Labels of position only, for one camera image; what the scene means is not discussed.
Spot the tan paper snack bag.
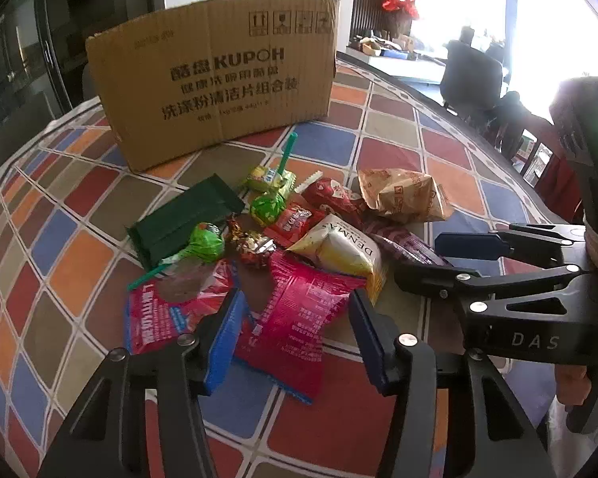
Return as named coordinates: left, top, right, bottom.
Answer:
left=357, top=168, right=455, bottom=225

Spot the red white snack packet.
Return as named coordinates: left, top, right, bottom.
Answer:
left=295, top=170, right=367, bottom=228

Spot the small red cartoon snack packet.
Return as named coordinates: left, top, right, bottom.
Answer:
left=264, top=203, right=325, bottom=248

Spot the green lollipop with teal stick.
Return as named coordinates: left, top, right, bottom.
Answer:
left=127, top=222, right=224, bottom=291

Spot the person's hand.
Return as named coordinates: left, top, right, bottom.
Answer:
left=554, top=365, right=591, bottom=406

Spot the maroon purple snack bar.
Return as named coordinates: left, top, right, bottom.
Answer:
left=363, top=219, right=450, bottom=266

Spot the red wooden chair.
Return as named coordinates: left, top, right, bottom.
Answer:
left=501, top=108, right=581, bottom=222

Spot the cream Denmas triangular snack bag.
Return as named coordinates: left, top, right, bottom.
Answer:
left=288, top=214, right=388, bottom=304

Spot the red blue snack packet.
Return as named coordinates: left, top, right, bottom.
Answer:
left=124, top=259, right=237, bottom=355

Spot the colourful checkered table mat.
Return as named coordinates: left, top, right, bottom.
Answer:
left=0, top=56, right=569, bottom=478

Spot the black chair by window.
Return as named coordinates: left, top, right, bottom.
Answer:
left=440, top=40, right=504, bottom=111

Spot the round green wrapped candy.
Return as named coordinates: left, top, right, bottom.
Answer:
left=250, top=191, right=286, bottom=227

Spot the gold red foil candy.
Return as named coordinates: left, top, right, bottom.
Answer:
left=226, top=216, right=277, bottom=269

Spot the yellow green candy packet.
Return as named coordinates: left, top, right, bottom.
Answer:
left=245, top=165, right=297, bottom=200

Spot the teal stick lollipop upper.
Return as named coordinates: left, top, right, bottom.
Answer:
left=276, top=132, right=298, bottom=177

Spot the dark green snack pouch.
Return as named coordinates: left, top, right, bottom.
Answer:
left=127, top=174, right=245, bottom=271

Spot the white low tv cabinet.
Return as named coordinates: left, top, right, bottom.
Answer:
left=337, top=36, right=445, bottom=85

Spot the brown cardboard box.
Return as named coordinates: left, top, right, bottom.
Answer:
left=86, top=0, right=339, bottom=173

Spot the black glass sliding door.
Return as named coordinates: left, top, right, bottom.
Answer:
left=0, top=0, right=126, bottom=126

